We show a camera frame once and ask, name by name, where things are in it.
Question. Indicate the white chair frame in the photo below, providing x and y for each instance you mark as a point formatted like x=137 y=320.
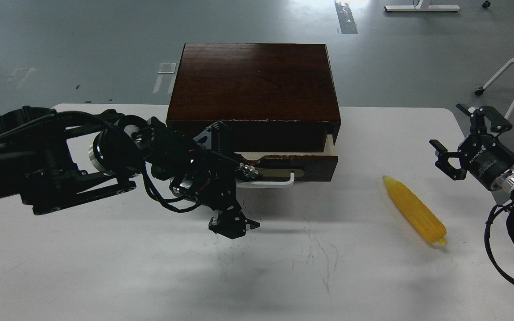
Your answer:
x=511 y=84

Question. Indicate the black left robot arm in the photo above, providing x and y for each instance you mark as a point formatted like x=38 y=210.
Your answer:
x=57 y=160

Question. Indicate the wooden drawer white handle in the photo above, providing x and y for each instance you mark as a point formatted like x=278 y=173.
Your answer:
x=282 y=169

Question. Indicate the dark wooden drawer cabinet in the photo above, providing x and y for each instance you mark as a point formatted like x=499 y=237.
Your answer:
x=275 y=97

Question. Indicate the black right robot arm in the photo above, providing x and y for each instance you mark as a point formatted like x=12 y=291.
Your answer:
x=506 y=180

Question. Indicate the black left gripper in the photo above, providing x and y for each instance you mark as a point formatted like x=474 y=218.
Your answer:
x=218 y=193

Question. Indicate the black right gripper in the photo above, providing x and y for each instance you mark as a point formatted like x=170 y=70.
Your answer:
x=483 y=155

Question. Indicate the yellow plastic corn cob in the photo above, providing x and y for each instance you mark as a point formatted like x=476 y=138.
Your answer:
x=428 y=226

